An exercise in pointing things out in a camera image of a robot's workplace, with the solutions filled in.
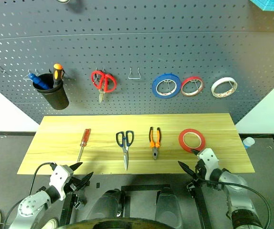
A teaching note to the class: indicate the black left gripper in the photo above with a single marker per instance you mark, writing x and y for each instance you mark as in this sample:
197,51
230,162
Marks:
76,183

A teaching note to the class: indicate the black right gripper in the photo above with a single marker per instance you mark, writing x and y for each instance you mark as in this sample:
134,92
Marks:
200,170

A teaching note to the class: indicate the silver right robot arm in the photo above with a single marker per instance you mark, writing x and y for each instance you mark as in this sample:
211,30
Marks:
237,190

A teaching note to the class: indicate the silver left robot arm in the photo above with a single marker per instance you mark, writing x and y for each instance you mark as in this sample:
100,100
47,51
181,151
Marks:
29,207

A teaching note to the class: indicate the wide red tape roll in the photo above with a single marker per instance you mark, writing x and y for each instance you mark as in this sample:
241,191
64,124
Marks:
182,140

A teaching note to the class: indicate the thin red tape roll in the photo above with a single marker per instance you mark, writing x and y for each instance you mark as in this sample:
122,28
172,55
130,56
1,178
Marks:
184,84

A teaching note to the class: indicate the white tape roll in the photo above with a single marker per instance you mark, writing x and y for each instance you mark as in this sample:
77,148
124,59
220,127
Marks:
215,86

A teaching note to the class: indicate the black plastic cup holder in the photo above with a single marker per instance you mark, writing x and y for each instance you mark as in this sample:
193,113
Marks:
55,95

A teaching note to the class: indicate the blue tape roll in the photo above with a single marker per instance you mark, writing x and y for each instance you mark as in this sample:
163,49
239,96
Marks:
154,87

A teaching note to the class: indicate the silver cup holder hook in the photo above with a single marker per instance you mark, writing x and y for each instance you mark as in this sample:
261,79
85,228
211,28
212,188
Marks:
30,75

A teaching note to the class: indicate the dark grey perforated pegboard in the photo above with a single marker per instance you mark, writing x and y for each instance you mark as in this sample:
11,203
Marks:
137,47

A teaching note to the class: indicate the teal foam block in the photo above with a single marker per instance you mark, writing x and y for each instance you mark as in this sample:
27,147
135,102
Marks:
273,4

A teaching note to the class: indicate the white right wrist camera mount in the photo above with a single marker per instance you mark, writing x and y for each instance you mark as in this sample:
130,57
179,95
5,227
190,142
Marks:
208,159

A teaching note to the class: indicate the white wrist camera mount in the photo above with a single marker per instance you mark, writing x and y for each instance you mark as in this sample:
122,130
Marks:
208,159
60,177

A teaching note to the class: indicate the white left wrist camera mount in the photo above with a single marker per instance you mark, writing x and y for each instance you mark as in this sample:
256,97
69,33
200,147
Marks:
60,177

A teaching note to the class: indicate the black metal table frame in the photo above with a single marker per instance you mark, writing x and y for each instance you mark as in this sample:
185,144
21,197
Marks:
200,205

